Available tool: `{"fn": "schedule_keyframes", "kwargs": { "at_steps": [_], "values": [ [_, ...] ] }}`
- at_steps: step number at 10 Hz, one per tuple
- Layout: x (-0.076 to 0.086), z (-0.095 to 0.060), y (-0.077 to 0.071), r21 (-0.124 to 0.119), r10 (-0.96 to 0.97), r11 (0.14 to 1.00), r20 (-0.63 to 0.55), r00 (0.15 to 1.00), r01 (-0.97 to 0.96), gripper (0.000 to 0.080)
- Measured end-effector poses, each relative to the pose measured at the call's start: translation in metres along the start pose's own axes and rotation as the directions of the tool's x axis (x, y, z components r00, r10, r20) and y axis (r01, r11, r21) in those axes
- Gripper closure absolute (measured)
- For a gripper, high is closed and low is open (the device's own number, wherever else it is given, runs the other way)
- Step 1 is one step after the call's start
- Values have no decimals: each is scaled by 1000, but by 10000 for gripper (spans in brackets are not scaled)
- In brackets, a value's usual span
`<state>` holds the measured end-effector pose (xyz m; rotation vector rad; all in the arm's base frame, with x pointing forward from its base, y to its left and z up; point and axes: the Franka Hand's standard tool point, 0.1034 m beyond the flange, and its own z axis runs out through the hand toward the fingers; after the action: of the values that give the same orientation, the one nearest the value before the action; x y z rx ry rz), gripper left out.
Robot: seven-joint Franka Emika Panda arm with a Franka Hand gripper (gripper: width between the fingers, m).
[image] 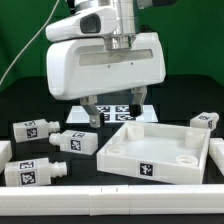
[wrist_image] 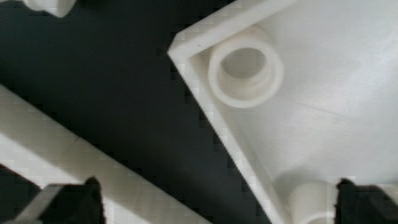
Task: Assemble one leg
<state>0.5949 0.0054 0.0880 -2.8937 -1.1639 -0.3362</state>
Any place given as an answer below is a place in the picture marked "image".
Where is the white cable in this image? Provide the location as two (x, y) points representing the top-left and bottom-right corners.
(0, 0), (61, 87)

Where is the white square table top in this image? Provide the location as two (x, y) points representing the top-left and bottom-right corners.
(97, 121), (210, 184)

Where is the white left obstacle block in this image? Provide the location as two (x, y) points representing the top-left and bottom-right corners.
(0, 141), (12, 174)

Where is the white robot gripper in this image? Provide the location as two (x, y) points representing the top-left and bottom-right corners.
(46, 33), (165, 128)

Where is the white marker sheet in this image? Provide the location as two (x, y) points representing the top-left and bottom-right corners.
(67, 105), (158, 124)

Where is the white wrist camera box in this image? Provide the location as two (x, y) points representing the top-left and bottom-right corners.
(45, 6), (118, 42)

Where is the white front obstacle rail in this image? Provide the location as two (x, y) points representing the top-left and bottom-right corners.
(0, 184), (224, 216)

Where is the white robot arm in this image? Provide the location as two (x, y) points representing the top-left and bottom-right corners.
(46, 0), (166, 128)

